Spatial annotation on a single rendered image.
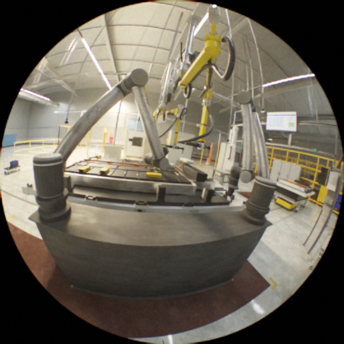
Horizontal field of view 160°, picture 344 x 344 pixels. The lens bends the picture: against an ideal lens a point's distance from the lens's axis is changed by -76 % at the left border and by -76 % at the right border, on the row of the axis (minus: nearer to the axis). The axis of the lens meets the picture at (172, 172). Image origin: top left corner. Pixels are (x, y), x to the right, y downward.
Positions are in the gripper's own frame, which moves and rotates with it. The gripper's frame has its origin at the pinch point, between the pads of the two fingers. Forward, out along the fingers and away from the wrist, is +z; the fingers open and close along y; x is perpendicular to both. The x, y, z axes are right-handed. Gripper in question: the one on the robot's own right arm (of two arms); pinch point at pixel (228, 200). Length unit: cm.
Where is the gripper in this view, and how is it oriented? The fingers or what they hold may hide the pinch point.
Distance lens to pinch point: 142.5
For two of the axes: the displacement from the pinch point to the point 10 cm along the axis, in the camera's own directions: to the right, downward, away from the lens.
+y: 2.1, 2.4, -9.5
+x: 9.7, 1.0, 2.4
